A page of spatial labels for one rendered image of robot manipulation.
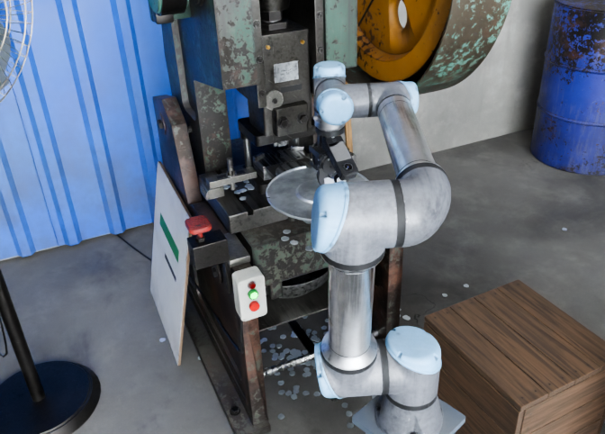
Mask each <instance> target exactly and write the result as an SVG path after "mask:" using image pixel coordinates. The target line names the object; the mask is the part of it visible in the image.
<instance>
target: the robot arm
mask: <svg viewBox="0 0 605 434"><path fill-rule="evenodd" d="M312 79H313V96H314V116H313V120H314V121H315V123H314V127H315V131H316V133H317V142H315V143H314V144H312V145H309V157H310V164H311V165H312V166H313V168H314V169H316V170H318V172H317V180H318V182H319V187H318V188H317V190H316V192H315V194H314V197H313V203H312V224H311V236H312V248H313V250H314V251H316V252H320V254H321V257H322V258H323V260H324V261H325V262H326V263H327V264H328V273H329V331H328V332H327V333H326V334H325V336H324V337H323V339H322V342H320V343H317V344H316V345H315V346H314V356H315V365H316V371H317V376H318V382H319V387H320V390H321V394H322V395H323V396H324V397H326V398H338V399H342V398H344V397H358V396H371V395H380V396H379V398H378V400H377V403H376V406H375V419H376V422H377V425H378V427H379V428H380V430H381V431H382V432H383V433H384V434H439V432H440V430H441V428H442V423H443V410H442V407H441V404H440V402H439V400H438V381H439V372H440V368H441V365H442V362H441V349H440V346H439V344H438V342H437V341H436V339H435V338H434V337H433V336H432V335H431V334H429V333H427V332H426V331H425V330H422V329H420V328H417V327H412V326H400V327H396V328H394V329H393V330H390V331H389V333H388V334H387V336H386V338H385V339H375V337H374V336H373V335H372V333H371V328H372V313H373V300H374V285H375V266H377V265H378V264H379V263H380V262H381V261H382V259H383V258H384V252H385V249H388V248H403V247H410V246H414V245H417V244H420V243H421V242H423V241H424V240H427V239H428V238H430V237H431V236H432V235H433V234H434V233H435V232H436V231H437V230H438V229H439V227H440V226H441V225H442V223H443V222H444V220H445V219H446V217H447V213H448V210H449V207H450V203H451V187H450V184H449V181H448V178H447V174H446V172H445V171H444V169H443V168H442V167H441V166H439V165H438V164H436V163H435V161H434V158H433V157H432V154H431V152H430V149H429V146H428V143H427V142H426V139H425V137H424V134H423V132H422V129H421V127H420V124H419V122H418V119H417V117H416V114H415V113H416V112H417V111H418V108H419V92H418V88H417V86H416V84H415V83H414V82H412V81H400V80H398V81H395V82H381V83H363V84H346V73H345V66H344V65H343V64H342V63H340V62H337V61H322V62H319V63H317V64H316V65H315V66H314V67H313V77H312ZM368 117H378V118H379V121H380V124H381V127H382V130H383V134H384V138H385V142H386V145H387V148H388V151H389V154H390V157H391V161H392V163H393V169H394V172H395V175H396V178H395V179H388V180H372V181H356V182H348V181H349V179H351V178H354V177H356V176H357V172H358V168H357V165H356V163H355V161H354V160H353V159H352V157H351V155H350V153H349V151H348V148H347V146H346V144H345V142H344V141H343V139H342V137H341V136H339V135H341V134H343V133H344V132H345V125H346V122H347V121H348V120H349V119H351V118H368ZM314 146H315V147H314ZM311 153H312V161H311ZM332 174H335V176H332V177H330V176H331V175H332Z"/></svg>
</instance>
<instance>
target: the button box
mask: <svg viewBox="0 0 605 434"><path fill-rule="evenodd" d="M116 236H118V237H119V238H120V239H122V240H123V241H124V242H126V243H127V244H128V245H130V246H131V247H132V248H133V249H135V250H136V251H138V252H139V253H140V254H141V255H142V256H144V257H145V258H147V259H149V260H150V261H151V262H152V259H151V258H149V257H147V256H146V255H144V254H143V253H142V252H140V251H139V250H137V249H136V248H134V247H133V246H132V245H131V244H130V243H129V242H128V241H126V240H125V239H123V238H122V237H121V236H119V235H118V234H116ZM188 277H189V278H190V279H191V280H192V282H193V283H194V285H195V286H196V288H197V289H198V291H199V292H200V294H201V295H202V297H203V299H204V300H205V302H206V303H207V305H208V306H209V308H210V310H211V311H212V313H213V315H214V317H215V318H216V320H217V321H218V322H219V324H220V325H221V327H222V329H223V331H224V332H225V334H226V335H227V337H228V338H229V340H230V342H231V343H232V344H233V346H234V347H235V348H236V350H238V352H239V353H241V354H243V353H244V348H243V321H249V320H252V319H255V318H257V317H260V316H263V315H265V314H266V313H267V307H266V288H265V278H264V276H263V275H262V273H261V272H260V270H259V269H258V267H248V268H245V269H242V270H239V271H236V272H234V273H233V274H232V276H231V277H232V284H233V293H234V300H235V307H236V311H237V313H238V315H239V324H240V349H239V348H238V347H237V345H236V344H235V343H234V341H233V340H232V338H231V337H230V335H229V333H228V332H227V331H226V330H225V328H224V327H223V325H222V324H221V322H220V320H219V318H218V317H217V315H216V314H215V312H214V311H213V309H212V307H211V305H210V304H209V303H208V301H207V300H206V298H205V296H204V295H203V293H202V291H201V290H200V288H199V287H198V286H197V284H196V283H195V281H194V280H193V278H192V277H190V276H189V274H188ZM250 281H255V282H256V287H255V288H254V289H256V290H257V291H258V298H257V299H255V300H250V299H249V298H248V291H249V290H251V289H249V288H248V282H250ZM253 301H257V302H258V303H259V305H260V307H259V309H258V310H257V311H256V312H252V311H251V310H250V309H249V304H250V303H251V302H253Z"/></svg>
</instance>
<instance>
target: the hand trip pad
mask: <svg viewBox="0 0 605 434"><path fill-rule="evenodd" d="M185 226H186V228H187V229H188V231H189V233H190V234H193V235H195V234H196V236H197V238H199V239H200V238H202V237H203V233H204V232H207V231H210V230H211V229H212V224H211V223H210V221H209V220H208V218H207V217H206V216H205V215H198V216H195V217H192V218H188V219H186V220H185Z"/></svg>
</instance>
